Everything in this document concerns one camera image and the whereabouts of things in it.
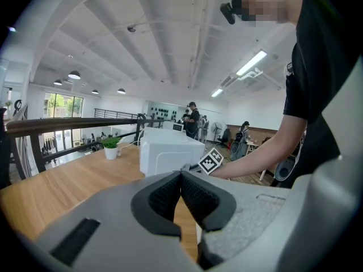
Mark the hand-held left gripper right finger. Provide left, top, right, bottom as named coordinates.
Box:
left=180, top=171, right=296, bottom=267

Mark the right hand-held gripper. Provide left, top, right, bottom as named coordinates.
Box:
left=183, top=147, right=225, bottom=176

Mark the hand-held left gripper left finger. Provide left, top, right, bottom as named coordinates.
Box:
left=33, top=171, right=202, bottom=272

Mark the white box appliance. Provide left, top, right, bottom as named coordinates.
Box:
left=139, top=126, right=205, bottom=178

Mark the person's right forearm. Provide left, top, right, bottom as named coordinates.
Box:
left=211, top=134, right=296, bottom=180

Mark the black office chair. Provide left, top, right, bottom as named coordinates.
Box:
left=217, top=128, right=231, bottom=148

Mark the black standing fan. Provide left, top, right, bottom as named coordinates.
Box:
left=211, top=121, right=227, bottom=146

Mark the green plant in white pot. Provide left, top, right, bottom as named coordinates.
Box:
left=100, top=136, right=123, bottom=160

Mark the long ceiling tube light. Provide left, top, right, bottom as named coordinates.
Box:
left=235, top=49, right=268, bottom=77

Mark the large window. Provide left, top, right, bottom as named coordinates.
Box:
left=44, top=92, right=83, bottom=118

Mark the person's black clothing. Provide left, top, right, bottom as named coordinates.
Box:
left=271, top=0, right=363, bottom=189

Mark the person's head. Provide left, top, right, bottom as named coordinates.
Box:
left=231, top=0, right=306, bottom=28

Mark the display of black wall headsets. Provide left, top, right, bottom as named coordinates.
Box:
left=147, top=100, right=182, bottom=122

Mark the white power cable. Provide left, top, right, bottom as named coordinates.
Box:
left=117, top=129, right=145, bottom=156

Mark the black head camera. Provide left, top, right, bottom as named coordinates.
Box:
left=220, top=2, right=237, bottom=25

